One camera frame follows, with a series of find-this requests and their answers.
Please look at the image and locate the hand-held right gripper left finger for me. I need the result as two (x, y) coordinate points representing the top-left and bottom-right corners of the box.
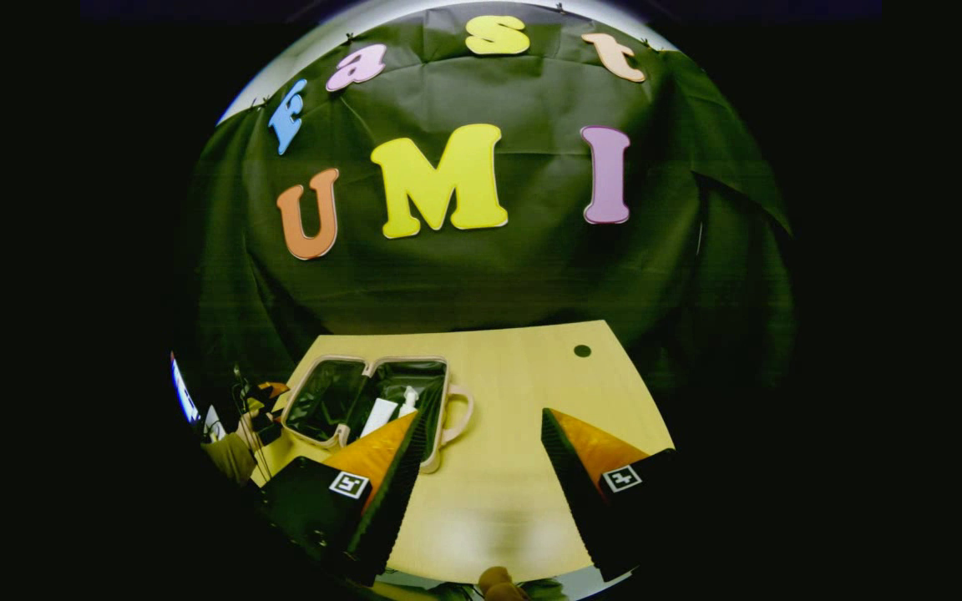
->
(257, 407), (434, 587)

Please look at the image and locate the white skin care tube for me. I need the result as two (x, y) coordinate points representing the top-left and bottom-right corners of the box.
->
(361, 397), (399, 439)

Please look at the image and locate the pink suitcase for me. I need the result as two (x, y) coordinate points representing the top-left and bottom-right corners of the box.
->
(281, 355), (475, 475)

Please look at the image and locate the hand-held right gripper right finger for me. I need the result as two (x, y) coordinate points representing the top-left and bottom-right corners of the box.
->
(540, 407), (686, 583)

